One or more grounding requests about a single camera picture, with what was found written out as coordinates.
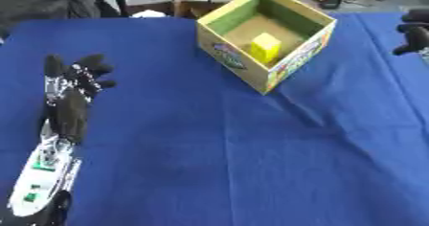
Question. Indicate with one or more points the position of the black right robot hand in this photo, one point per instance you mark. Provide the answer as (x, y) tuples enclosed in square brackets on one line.
[(416, 35)]

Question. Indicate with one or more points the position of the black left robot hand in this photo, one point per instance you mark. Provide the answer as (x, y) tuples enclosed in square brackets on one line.
[(71, 108)]

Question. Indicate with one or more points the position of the tan cardboard box green inside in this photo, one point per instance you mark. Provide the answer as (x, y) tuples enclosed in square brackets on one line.
[(267, 38)]

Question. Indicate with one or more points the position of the person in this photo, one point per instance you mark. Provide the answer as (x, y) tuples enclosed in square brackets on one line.
[(50, 3)]

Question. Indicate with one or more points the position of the white crumpled object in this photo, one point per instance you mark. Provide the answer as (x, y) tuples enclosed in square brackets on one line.
[(148, 13)]

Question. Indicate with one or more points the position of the brown wooden furniture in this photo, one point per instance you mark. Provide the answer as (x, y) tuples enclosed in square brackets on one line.
[(184, 9)]

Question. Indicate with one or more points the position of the yellow block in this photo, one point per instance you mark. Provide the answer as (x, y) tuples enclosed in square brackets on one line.
[(264, 47)]

